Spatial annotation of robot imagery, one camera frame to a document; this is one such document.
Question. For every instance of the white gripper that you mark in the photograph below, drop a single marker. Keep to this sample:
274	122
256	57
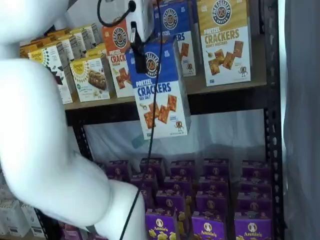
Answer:
143	15

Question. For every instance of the blue white pretzel crackers box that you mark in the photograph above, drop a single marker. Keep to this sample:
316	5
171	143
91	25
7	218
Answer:
162	105
185	25

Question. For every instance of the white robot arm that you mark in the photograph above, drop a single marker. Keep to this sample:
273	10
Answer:
37	125

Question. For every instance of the orange pretzel crackers box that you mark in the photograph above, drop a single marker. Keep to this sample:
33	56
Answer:
117	65

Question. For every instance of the yellow Simple Mills box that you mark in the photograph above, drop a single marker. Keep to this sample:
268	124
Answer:
96	51

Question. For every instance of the orange top Simple Mills box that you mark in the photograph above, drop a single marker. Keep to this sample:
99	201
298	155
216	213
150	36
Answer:
87	37
30	48
73	47
96	33

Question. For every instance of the white Simple Mills bar box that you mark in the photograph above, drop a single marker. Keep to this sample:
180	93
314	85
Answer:
87	82

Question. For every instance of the tan fibreboard shelf board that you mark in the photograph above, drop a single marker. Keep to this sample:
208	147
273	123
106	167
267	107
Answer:
197	86

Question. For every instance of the mustard yellow pretzel crackers box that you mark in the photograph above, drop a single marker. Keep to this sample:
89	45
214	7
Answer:
225	50

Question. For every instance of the Simple Mills box dark print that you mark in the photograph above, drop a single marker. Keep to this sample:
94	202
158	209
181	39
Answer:
47	57

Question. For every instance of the purple Annie's snack box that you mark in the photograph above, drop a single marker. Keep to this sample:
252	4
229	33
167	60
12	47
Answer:
207	228
253	203
216	167
213	185
252	230
256	168
152	166
182	168
71	233
160	225
140	182
117	168
177	185
170	200
211	202
255	185

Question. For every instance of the white carton box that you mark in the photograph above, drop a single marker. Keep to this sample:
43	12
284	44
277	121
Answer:
33	220
12	217

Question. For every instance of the white fabric curtain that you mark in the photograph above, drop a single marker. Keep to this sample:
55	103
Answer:
302	100

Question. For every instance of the black metal shelf frame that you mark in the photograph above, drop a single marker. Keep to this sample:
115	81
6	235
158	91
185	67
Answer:
273	125

